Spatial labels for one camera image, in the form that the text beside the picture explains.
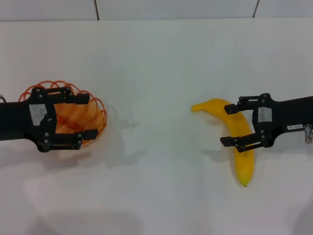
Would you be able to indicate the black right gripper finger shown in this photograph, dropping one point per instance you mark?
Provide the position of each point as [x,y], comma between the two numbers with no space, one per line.
[227,141]
[232,108]

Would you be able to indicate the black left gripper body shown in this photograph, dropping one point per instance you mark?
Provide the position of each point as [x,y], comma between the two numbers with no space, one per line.
[17,120]

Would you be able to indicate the yellow banana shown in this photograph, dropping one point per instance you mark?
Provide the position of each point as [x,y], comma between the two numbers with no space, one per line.
[242,166]

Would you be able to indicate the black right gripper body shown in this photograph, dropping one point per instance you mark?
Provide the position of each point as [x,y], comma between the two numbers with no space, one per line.
[288,115]

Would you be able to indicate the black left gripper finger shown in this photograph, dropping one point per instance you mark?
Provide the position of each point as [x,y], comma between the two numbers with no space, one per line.
[90,134]
[82,98]

